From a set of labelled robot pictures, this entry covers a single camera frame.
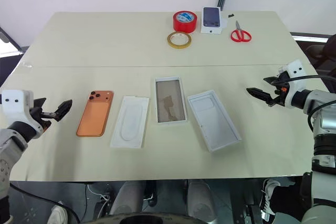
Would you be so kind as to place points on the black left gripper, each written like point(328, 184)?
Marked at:
point(43, 116)

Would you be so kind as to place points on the small black clip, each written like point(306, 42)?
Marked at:
point(231, 15)

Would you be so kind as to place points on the grey rounded robot leg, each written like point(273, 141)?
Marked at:
point(200, 200)
point(128, 197)

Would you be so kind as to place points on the black and white sneaker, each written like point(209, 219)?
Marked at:
point(267, 195)

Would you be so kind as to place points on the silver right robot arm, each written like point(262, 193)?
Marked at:
point(321, 113)

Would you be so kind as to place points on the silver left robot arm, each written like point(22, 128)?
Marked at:
point(11, 140)

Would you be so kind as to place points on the white moulded insert tray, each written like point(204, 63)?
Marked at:
point(130, 123)

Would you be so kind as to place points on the red tape roll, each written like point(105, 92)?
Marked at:
point(184, 24)

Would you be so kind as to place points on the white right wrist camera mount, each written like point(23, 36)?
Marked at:
point(296, 77)

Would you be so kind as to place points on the dark metal frame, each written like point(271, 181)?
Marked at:
point(8, 43)

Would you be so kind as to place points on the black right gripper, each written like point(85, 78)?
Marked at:
point(281, 90)

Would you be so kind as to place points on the white shoe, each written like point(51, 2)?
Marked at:
point(56, 214)

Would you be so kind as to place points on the dark office chair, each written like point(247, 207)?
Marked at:
point(324, 56)

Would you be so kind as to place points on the small clear plastic piece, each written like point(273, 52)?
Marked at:
point(27, 64)

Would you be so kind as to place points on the orange smartphone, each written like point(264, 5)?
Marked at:
point(95, 115)

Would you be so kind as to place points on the phone box with blue print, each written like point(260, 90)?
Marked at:
point(211, 18)

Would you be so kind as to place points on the yellow tape roll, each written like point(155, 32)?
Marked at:
point(172, 42)

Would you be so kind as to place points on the white flat card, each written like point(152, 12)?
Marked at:
point(224, 20)

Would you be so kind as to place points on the white box lid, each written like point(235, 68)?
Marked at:
point(214, 120)

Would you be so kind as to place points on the white box with brown sheet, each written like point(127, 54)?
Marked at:
point(170, 100)

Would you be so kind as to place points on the dark round base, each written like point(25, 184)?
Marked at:
point(147, 219)

